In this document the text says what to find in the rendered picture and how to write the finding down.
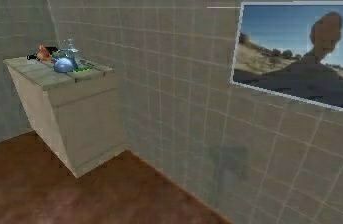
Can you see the blue round bowl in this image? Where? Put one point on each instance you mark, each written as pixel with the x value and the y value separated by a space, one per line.
pixel 64 64

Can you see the framed landscape picture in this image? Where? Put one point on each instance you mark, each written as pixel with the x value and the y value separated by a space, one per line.
pixel 292 53

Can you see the beige cupboard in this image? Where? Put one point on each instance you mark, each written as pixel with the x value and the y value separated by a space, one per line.
pixel 79 116

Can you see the green flat object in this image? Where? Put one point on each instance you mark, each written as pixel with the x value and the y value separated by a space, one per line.
pixel 83 68

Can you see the black small object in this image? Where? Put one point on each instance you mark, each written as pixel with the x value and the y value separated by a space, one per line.
pixel 31 57

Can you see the orange toy figure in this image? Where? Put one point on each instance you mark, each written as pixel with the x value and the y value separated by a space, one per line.
pixel 43 53

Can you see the clear glass bottle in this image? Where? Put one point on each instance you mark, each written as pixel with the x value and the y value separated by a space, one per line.
pixel 69 46

